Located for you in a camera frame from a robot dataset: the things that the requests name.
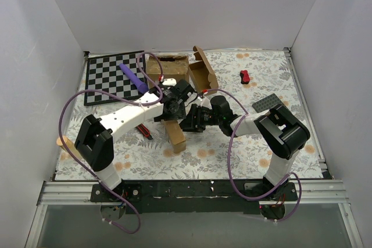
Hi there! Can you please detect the small cardboard express box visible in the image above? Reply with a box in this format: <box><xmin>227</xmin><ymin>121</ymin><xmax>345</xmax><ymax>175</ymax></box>
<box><xmin>163</xmin><ymin>120</ymin><xmax>186</xmax><ymax>153</ymax></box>

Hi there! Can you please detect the grey studded building plate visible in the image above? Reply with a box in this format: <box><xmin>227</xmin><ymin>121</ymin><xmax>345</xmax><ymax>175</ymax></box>
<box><xmin>252</xmin><ymin>94</ymin><xmax>284</xmax><ymax>113</ymax></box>

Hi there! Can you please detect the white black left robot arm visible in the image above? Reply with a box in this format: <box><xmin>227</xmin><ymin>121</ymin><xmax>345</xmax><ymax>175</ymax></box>
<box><xmin>74</xmin><ymin>79</ymin><xmax>195</xmax><ymax>202</ymax></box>

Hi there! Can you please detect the aluminium frame rail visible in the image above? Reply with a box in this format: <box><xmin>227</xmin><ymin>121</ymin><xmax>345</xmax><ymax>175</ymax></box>
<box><xmin>38</xmin><ymin>179</ymin><xmax>349</xmax><ymax>204</ymax></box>

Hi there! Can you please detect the wooden cork cylinder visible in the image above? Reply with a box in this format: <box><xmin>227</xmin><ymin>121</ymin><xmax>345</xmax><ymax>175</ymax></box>
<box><xmin>56</xmin><ymin>135</ymin><xmax>82</xmax><ymax>159</ymax></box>

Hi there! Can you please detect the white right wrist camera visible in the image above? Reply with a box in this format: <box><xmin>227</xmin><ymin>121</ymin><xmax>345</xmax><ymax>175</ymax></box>
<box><xmin>197</xmin><ymin>89</ymin><xmax>210</xmax><ymax>106</ymax></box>

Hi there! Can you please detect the floral patterned table mat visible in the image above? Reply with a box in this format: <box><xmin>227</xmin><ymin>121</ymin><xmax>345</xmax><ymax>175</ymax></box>
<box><xmin>53</xmin><ymin>49</ymin><xmax>325</xmax><ymax>181</ymax></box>

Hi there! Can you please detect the large brown cardboard box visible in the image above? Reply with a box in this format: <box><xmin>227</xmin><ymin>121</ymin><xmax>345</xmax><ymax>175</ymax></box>
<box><xmin>145</xmin><ymin>53</ymin><xmax>189</xmax><ymax>83</ymax></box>

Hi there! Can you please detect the purple cylindrical tool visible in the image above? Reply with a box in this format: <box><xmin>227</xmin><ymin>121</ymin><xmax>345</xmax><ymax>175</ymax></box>
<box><xmin>119</xmin><ymin>63</ymin><xmax>149</xmax><ymax>94</ymax></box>

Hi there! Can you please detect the open small cardboard box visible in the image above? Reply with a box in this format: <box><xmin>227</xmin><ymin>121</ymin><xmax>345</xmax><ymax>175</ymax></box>
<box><xmin>189</xmin><ymin>46</ymin><xmax>219</xmax><ymax>95</ymax></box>

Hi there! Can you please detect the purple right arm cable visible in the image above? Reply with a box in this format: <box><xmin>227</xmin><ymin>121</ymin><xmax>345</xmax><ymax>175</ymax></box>
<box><xmin>208</xmin><ymin>88</ymin><xmax>303</xmax><ymax>222</ymax></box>

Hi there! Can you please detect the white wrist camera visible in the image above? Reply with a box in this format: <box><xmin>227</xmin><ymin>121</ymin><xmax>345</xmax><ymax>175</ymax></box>
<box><xmin>159</xmin><ymin>76</ymin><xmax>177</xmax><ymax>86</ymax></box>
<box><xmin>197</xmin><ymin>89</ymin><xmax>210</xmax><ymax>106</ymax></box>

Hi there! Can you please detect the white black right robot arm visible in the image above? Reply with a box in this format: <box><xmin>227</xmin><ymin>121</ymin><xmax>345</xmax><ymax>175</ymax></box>
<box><xmin>180</xmin><ymin>95</ymin><xmax>310</xmax><ymax>201</ymax></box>

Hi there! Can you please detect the black and white chessboard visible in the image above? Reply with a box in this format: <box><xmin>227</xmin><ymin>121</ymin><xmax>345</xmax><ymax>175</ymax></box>
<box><xmin>85</xmin><ymin>51</ymin><xmax>147</xmax><ymax>100</ymax></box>

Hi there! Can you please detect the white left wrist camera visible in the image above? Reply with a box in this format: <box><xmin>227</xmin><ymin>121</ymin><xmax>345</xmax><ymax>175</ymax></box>
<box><xmin>159</xmin><ymin>76</ymin><xmax>177</xmax><ymax>86</ymax></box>

